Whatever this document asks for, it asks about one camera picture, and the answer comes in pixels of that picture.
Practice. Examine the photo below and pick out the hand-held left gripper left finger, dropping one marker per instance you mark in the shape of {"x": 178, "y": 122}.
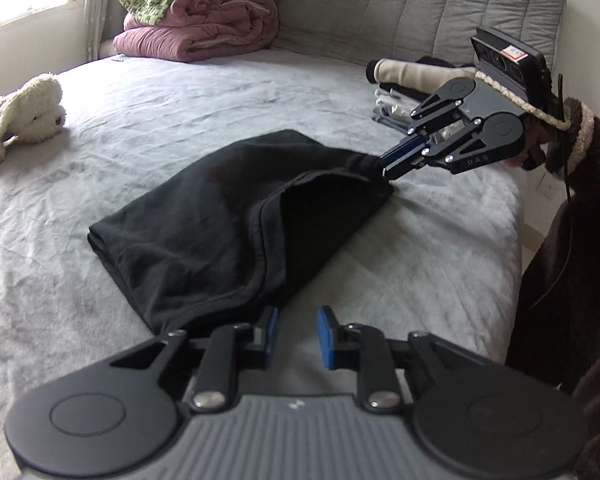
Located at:
{"x": 272, "y": 330}

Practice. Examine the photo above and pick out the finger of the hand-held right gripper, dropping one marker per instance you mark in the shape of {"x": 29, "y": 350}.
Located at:
{"x": 397, "y": 151}
{"x": 405, "y": 167}

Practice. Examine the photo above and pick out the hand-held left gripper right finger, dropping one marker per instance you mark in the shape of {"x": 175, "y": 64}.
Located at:
{"x": 324, "y": 335}

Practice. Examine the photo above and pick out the person's right forearm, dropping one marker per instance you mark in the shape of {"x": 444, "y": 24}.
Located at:
{"x": 595, "y": 150}

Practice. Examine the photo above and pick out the person's right hand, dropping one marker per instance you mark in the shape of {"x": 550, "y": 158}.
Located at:
{"x": 537, "y": 135}

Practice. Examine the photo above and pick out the beige rolled cloth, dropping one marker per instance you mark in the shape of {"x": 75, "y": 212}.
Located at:
{"x": 415, "y": 72}

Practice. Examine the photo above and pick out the grey padded headboard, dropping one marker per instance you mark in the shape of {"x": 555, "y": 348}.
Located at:
{"x": 405, "y": 5}

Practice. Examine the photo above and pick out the brown fuzzy robe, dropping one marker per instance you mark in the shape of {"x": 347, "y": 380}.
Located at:
{"x": 570, "y": 285}

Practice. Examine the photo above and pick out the pink folded quilt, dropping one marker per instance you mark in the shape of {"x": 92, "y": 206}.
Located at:
{"x": 205, "y": 20}

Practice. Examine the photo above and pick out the grey starred curtain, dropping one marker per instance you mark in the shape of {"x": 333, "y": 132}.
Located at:
{"x": 102, "y": 5}

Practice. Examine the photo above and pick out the white plush dog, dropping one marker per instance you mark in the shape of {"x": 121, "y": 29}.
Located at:
{"x": 25, "y": 110}

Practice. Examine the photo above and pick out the white wall outlet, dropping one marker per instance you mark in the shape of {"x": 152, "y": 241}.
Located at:
{"x": 547, "y": 187}

